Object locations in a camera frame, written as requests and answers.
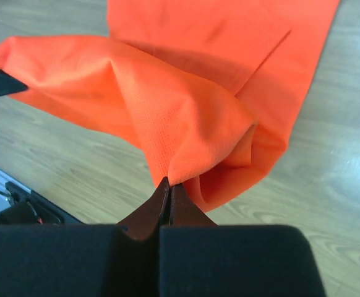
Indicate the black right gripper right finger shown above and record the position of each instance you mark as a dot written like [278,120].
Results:
[199,258]

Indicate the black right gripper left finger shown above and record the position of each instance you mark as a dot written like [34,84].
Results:
[84,260]

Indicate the orange t shirt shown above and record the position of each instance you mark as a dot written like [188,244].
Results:
[208,90]

